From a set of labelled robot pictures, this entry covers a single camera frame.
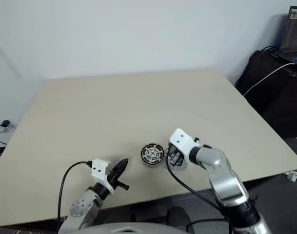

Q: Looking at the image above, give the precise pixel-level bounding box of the thin black laptop cable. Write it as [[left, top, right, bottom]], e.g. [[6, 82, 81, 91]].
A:
[[261, 45, 283, 53]]

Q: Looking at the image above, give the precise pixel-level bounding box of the large black case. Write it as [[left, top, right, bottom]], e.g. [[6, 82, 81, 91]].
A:
[[236, 50, 297, 139]]

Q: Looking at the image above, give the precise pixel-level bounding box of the white power strip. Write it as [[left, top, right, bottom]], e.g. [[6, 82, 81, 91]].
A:
[[0, 117, 17, 134]]

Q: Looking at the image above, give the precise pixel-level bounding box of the black open laptop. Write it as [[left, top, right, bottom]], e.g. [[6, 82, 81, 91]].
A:
[[270, 5, 297, 69]]

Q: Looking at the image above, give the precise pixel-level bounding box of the grey cover plate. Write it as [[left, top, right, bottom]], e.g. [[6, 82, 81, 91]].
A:
[[166, 156, 189, 173]]

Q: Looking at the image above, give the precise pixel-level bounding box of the black rotor with silver spokes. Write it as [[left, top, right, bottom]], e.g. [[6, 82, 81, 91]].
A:
[[141, 144, 164, 164]]

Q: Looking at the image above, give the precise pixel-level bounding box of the white cable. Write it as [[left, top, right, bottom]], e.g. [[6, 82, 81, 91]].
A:
[[243, 62, 297, 97]]

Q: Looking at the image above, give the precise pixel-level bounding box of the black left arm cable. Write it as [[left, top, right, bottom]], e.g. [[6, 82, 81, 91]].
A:
[[57, 160, 93, 231]]

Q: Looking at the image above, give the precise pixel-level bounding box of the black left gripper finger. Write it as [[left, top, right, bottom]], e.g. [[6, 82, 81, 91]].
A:
[[113, 158, 129, 182], [113, 158, 128, 177]]

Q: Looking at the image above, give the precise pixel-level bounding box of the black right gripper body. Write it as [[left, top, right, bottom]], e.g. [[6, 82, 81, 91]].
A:
[[166, 144, 182, 165]]

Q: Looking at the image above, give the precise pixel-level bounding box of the grey motor housing with stator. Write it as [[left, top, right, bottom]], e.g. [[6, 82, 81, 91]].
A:
[[140, 143, 165, 167]]

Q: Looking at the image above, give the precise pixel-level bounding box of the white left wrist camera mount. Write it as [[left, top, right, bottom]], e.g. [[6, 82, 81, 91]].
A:
[[91, 158, 115, 195]]

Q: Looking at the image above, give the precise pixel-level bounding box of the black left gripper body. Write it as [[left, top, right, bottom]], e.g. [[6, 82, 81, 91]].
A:
[[108, 169, 129, 190]]

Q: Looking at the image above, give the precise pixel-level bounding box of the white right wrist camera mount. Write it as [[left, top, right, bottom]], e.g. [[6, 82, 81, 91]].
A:
[[169, 128, 201, 166]]

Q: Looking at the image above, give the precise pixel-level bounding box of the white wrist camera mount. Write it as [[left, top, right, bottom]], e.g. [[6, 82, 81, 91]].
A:
[[91, 158, 115, 195], [169, 128, 201, 166]]

